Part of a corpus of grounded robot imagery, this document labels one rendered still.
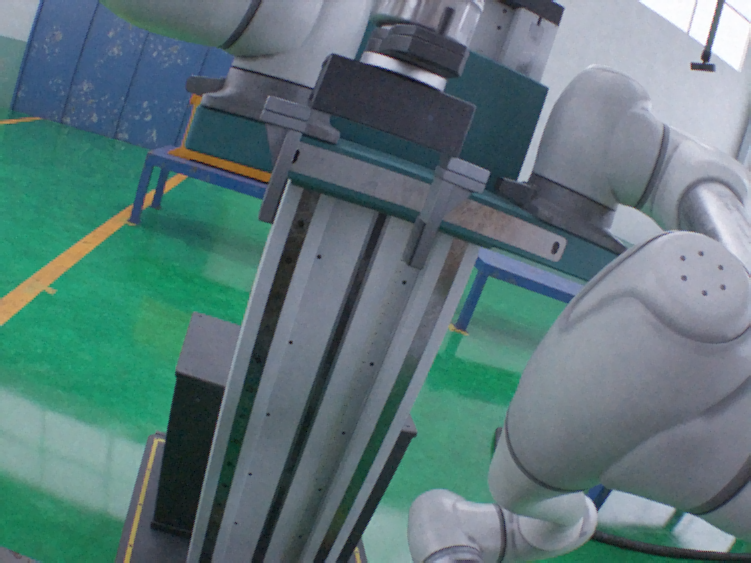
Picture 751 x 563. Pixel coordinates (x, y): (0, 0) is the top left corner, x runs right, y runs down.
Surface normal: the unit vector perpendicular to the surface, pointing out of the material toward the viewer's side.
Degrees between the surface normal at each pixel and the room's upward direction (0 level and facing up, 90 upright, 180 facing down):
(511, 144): 90
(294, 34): 101
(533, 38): 90
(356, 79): 90
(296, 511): 90
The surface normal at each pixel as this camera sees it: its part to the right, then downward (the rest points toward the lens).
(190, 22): 0.08, 0.95
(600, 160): -0.12, 0.26
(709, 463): -0.38, 0.40
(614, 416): -0.60, 0.55
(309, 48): 0.35, 0.41
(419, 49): 0.16, 0.31
